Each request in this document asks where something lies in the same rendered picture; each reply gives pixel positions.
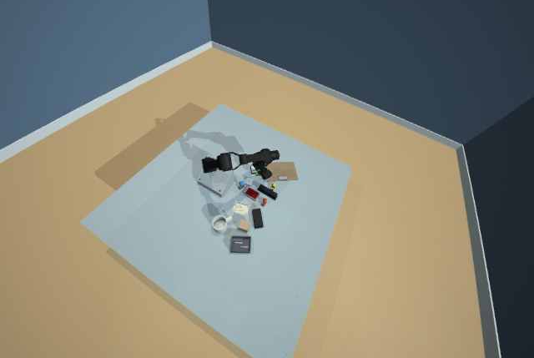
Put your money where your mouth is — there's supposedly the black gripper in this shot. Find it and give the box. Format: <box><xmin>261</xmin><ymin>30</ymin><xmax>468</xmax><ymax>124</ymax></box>
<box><xmin>252</xmin><ymin>162</ymin><xmax>272</xmax><ymax>180</ymax></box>

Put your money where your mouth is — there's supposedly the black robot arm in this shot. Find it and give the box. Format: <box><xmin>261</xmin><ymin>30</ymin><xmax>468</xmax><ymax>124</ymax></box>
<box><xmin>201</xmin><ymin>149</ymin><xmax>280</xmax><ymax>174</ymax></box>

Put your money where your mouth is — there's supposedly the cream paper card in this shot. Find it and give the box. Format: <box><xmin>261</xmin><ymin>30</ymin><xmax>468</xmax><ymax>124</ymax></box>
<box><xmin>231</xmin><ymin>200</ymin><xmax>251</xmax><ymax>217</ymax></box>

